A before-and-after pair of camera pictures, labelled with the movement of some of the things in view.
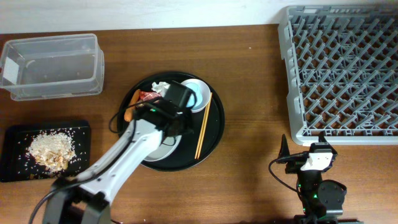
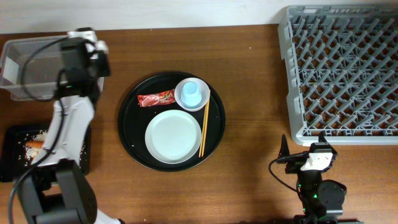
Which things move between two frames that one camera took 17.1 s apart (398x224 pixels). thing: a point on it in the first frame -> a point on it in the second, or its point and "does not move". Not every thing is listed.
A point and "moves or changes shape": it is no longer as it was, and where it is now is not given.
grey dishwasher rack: [341, 65] does not move
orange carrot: [129, 112] -> [35, 144]
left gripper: [189, 127] -> [104, 58]
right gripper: [293, 166] does not move
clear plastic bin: [53, 66] does not move
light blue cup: [196, 88] does not move
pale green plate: [167, 145] moves or changes shape
